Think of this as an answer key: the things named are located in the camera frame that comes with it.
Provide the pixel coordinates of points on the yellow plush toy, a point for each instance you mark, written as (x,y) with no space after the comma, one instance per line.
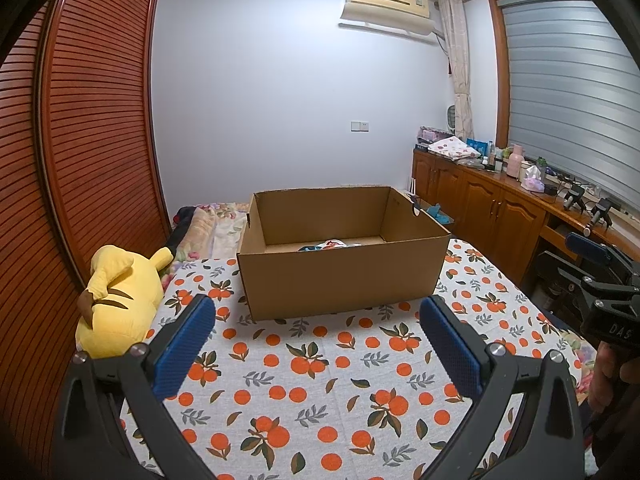
(120,300)

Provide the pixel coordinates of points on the person's right hand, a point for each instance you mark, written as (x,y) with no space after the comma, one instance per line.
(605,375)

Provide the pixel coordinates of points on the folded floral cloth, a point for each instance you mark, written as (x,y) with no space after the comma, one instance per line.
(452,146)

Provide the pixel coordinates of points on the purple printed box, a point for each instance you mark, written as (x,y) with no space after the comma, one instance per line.
(430,135)

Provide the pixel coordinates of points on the wooden window frame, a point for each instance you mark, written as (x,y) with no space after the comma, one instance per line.
(500,70)

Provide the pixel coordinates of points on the brown slatted wardrobe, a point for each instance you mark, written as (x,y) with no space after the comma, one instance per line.
(90,135)

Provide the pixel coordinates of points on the brown cardboard box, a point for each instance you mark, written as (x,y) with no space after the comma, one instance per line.
(340,280)

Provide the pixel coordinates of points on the white wall switch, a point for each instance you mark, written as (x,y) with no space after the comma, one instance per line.
(361,125)

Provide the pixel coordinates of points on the blue carton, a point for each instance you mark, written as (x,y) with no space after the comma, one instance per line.
(477,146)

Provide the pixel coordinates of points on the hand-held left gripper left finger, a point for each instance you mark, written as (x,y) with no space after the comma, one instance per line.
(182,350)

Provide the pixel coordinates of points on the black mini tripod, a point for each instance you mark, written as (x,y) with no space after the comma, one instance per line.
(575,195)
(602,210)

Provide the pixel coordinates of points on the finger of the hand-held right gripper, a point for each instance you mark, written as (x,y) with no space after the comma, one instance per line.
(575,272)
(582,244)

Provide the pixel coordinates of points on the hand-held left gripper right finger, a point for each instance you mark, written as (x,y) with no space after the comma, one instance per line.
(452,355)

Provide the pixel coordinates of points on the white red-print snack packet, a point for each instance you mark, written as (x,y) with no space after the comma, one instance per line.
(334,245)

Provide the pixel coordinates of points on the small white fan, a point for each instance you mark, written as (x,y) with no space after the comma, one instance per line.
(452,117)

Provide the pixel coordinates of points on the purple tissue pack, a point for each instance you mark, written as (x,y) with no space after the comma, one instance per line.
(532,180)

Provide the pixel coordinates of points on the teal cloth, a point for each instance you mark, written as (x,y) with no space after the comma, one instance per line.
(437,210)

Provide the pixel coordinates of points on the cream patterned curtain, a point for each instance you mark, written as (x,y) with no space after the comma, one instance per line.
(460,70)

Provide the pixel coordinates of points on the pink thermos bottle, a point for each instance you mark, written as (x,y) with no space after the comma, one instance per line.
(515,160)

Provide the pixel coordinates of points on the grey window blind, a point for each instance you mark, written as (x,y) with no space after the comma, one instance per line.
(565,75)

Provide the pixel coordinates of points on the orange-fruit print blanket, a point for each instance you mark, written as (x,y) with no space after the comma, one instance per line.
(325,385)

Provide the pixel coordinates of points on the green-cap bottle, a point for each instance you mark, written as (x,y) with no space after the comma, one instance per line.
(541,166)

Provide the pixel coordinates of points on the wall air conditioner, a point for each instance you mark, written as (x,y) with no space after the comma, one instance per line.
(387,2)

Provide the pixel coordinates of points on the wooden sideboard cabinet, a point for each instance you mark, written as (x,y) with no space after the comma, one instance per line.
(490,210)

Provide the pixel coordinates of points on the floral quilt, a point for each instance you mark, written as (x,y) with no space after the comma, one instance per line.
(210,225)

